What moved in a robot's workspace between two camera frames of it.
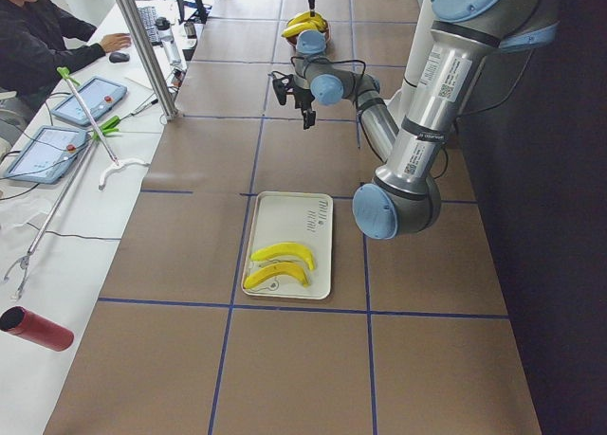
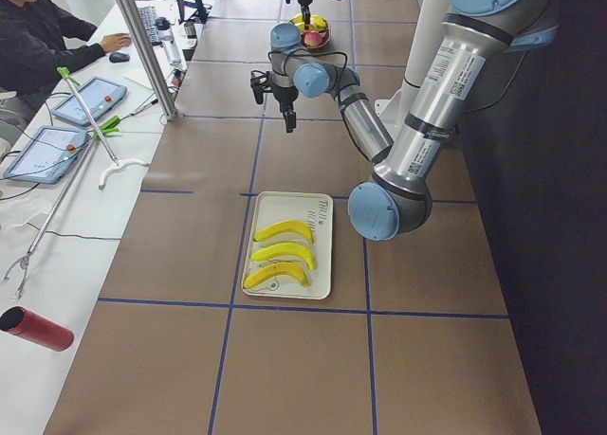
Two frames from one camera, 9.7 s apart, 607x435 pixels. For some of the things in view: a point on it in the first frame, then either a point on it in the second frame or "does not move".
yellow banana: x=295 y=29 -> x=284 y=226
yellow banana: x=282 y=249 does not move
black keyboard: x=149 y=18 does not move
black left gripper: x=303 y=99 -> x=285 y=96
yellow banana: x=285 y=268 does not move
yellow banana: x=306 y=16 does not move
